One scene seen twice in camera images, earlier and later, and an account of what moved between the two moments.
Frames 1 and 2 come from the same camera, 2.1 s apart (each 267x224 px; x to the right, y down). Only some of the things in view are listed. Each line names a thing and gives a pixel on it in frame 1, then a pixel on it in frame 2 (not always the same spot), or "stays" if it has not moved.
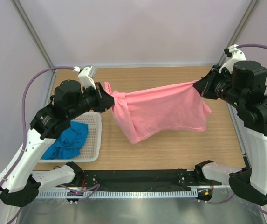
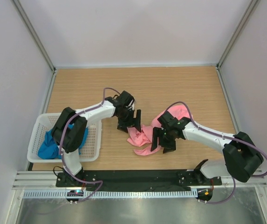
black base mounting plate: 162,178 stays
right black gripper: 203,87 to 157,132
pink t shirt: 181,106 to 143,137
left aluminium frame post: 34,32 stays
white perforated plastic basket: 91,150 stays
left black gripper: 108,101 to 135,122
